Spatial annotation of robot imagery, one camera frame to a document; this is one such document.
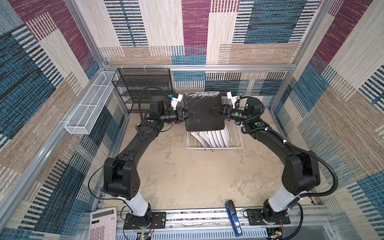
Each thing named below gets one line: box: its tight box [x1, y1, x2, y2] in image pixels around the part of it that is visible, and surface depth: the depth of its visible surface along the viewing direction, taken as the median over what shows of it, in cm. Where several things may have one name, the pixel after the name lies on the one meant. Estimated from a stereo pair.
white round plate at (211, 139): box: [207, 130, 218, 148], surface depth 89 cm
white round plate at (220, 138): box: [215, 130, 226, 148], surface depth 89 cm
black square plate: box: [183, 91, 225, 132], surface depth 77 cm
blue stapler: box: [225, 200, 243, 237], surface depth 73 cm
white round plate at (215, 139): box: [212, 130, 221, 148], surface depth 89 cm
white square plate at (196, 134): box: [190, 131, 208, 148], surface depth 84 cm
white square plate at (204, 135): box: [198, 131, 213, 148], surface depth 88 cm
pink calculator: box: [88, 207, 117, 240], surface depth 73 cm
